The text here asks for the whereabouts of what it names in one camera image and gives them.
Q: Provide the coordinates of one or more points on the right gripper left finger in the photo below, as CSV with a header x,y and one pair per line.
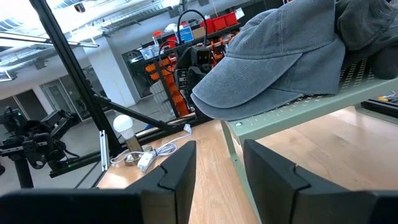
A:
x,y
174,193

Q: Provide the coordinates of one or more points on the black aluminium frame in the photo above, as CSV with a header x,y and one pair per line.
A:
x,y
71,62

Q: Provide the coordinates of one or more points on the storage rack with bins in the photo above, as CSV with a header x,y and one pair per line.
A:
x,y
168,84

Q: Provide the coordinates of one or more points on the dark green bucket hat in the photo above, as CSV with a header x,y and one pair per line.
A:
x,y
367,21

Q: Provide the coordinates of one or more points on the black background robot arm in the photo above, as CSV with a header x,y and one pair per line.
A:
x,y
37,140

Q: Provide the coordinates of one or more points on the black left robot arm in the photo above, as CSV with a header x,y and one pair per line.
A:
x,y
192,77

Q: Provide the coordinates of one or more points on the grey baseball cap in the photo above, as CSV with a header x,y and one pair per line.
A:
x,y
236,113
280,46

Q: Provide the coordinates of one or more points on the green perforated metal shelf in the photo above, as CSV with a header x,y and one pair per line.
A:
x,y
311,113

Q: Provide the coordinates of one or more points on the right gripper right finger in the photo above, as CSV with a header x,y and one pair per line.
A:
x,y
280,193

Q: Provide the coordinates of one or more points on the white bulb table lamp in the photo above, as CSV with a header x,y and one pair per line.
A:
x,y
122,124

